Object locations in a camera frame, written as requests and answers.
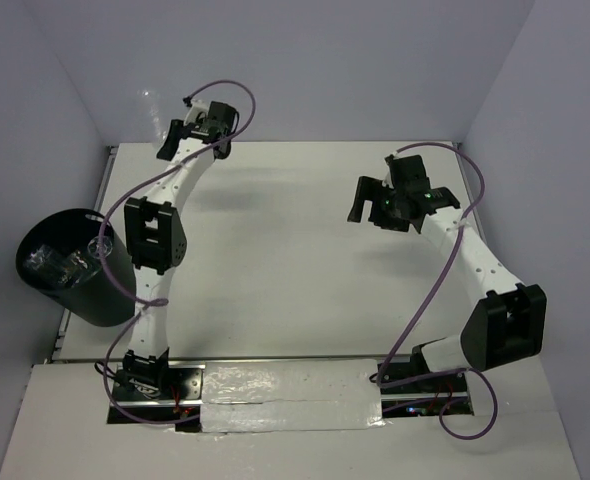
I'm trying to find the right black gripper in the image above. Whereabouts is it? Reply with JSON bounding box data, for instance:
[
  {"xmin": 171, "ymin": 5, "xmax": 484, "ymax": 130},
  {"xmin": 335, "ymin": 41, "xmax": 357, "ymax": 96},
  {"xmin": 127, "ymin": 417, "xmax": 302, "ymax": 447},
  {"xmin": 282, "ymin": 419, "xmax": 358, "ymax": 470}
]
[{"xmin": 347, "ymin": 175, "xmax": 410, "ymax": 233}]

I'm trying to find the clear bottle blue cap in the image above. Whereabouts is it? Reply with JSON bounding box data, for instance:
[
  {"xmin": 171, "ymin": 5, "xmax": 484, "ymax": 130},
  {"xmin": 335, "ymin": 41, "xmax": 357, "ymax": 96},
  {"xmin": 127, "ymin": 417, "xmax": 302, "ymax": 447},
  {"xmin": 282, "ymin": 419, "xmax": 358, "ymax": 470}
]
[{"xmin": 86, "ymin": 236, "xmax": 113, "ymax": 261}]

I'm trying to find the clear bottle blue label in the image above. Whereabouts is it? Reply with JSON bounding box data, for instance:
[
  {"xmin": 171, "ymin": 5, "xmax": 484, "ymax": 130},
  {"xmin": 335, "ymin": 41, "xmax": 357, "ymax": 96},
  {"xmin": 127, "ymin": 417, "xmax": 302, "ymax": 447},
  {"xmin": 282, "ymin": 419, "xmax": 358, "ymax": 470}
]
[{"xmin": 58, "ymin": 250, "xmax": 95, "ymax": 288}]

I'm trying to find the clear bottle white cap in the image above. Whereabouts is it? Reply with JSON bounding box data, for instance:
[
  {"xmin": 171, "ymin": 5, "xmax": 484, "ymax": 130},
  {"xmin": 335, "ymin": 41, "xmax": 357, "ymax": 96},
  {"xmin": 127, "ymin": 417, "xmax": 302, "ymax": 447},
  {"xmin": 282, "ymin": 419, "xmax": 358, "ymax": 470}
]
[{"xmin": 23, "ymin": 245, "xmax": 67, "ymax": 284}]

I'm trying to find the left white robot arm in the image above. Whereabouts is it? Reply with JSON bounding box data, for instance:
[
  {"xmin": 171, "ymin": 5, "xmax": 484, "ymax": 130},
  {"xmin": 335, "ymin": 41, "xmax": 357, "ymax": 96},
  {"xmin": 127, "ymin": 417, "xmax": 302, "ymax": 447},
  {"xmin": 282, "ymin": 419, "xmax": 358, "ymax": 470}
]
[{"xmin": 117, "ymin": 113, "xmax": 239, "ymax": 399}]

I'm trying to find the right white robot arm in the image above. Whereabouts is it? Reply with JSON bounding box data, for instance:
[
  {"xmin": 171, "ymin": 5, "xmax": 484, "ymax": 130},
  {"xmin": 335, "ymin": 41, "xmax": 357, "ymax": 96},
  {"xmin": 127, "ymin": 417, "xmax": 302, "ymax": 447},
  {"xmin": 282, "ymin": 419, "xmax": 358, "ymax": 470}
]
[{"xmin": 348, "ymin": 176, "xmax": 547, "ymax": 391}]

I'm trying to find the black cylindrical bin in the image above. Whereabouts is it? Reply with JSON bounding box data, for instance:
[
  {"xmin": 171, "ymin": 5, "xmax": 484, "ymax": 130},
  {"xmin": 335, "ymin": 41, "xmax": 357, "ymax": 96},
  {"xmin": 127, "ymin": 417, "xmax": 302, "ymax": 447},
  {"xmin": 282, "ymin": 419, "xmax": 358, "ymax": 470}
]
[{"xmin": 16, "ymin": 208, "xmax": 136, "ymax": 327}]

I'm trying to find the silver taped cover plate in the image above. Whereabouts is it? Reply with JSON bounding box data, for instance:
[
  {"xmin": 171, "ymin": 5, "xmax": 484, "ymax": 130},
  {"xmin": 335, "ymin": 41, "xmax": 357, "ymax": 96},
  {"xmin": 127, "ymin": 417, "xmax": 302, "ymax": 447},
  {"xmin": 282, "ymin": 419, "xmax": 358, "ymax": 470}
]
[{"xmin": 200, "ymin": 359, "xmax": 385, "ymax": 433}]

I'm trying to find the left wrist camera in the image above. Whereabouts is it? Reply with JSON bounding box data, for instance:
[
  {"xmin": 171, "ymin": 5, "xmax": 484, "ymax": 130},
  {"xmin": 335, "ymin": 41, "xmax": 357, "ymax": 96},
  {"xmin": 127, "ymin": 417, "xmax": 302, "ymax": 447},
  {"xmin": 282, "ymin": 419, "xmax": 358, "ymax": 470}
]
[{"xmin": 182, "ymin": 96, "xmax": 239, "ymax": 133}]

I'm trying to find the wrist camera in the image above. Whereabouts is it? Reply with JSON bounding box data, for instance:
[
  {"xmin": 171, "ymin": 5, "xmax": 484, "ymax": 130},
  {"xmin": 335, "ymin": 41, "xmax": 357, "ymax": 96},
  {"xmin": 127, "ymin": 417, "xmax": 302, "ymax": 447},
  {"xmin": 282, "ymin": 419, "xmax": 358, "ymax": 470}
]
[
  {"xmin": 384, "ymin": 155, "xmax": 431, "ymax": 195},
  {"xmin": 182, "ymin": 96, "xmax": 239, "ymax": 133}
]

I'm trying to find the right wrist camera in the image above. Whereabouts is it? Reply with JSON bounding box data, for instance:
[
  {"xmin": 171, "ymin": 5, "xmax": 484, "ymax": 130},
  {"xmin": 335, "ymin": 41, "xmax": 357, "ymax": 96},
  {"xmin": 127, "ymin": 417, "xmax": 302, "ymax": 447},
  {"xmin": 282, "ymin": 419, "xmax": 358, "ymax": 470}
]
[{"xmin": 384, "ymin": 155, "xmax": 431, "ymax": 195}]

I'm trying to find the metal base rail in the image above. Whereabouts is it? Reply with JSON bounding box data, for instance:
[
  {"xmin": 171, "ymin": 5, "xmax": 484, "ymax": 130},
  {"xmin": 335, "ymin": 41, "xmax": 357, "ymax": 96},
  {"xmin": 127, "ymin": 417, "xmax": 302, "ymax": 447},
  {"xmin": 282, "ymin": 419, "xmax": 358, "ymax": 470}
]
[{"xmin": 94, "ymin": 361, "xmax": 472, "ymax": 431}]

